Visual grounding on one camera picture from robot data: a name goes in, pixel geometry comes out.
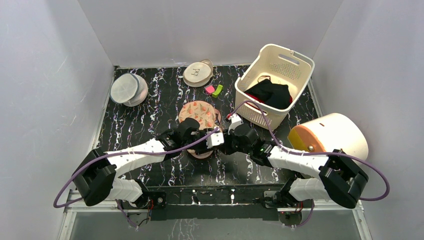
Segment white drum with orange lid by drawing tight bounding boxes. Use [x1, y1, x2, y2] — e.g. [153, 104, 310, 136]
[287, 113, 369, 161]

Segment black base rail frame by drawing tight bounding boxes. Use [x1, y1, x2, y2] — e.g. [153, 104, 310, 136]
[64, 180, 365, 229]

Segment round beige zip pouch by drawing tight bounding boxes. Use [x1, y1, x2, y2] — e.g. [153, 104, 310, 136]
[182, 59, 214, 88]

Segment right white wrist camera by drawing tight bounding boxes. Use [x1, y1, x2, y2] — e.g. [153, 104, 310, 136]
[225, 113, 243, 131]

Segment pink block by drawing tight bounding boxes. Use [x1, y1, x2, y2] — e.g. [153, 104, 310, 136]
[204, 85, 215, 95]

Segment cream plastic laundry basket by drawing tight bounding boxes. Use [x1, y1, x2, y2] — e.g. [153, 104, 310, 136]
[235, 44, 315, 130]

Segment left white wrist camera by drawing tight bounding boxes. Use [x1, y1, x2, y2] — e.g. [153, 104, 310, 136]
[206, 127, 225, 149]

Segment black clothing in basket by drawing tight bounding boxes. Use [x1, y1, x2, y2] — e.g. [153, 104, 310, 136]
[244, 78, 293, 110]

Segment floral mesh laundry bag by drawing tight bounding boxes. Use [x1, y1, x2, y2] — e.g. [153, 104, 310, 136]
[177, 100, 222, 159]

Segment white mesh round laundry bag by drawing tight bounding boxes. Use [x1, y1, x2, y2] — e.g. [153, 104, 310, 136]
[110, 73, 149, 107]

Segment purple cable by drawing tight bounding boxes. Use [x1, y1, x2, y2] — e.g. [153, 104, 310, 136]
[52, 127, 221, 209]
[228, 100, 391, 229]

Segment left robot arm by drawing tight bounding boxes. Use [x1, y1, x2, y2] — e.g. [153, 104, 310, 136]
[72, 117, 224, 208]

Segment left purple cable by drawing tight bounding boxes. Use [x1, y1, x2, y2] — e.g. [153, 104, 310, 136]
[52, 127, 221, 209]

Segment green block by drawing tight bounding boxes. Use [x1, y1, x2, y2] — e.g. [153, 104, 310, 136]
[211, 84, 223, 98]

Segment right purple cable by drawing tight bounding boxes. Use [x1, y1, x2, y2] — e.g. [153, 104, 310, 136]
[228, 100, 391, 229]

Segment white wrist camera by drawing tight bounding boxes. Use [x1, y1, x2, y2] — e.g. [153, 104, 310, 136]
[206, 127, 225, 149]
[225, 113, 243, 131]

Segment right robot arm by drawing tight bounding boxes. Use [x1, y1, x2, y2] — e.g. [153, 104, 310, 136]
[219, 124, 369, 209]

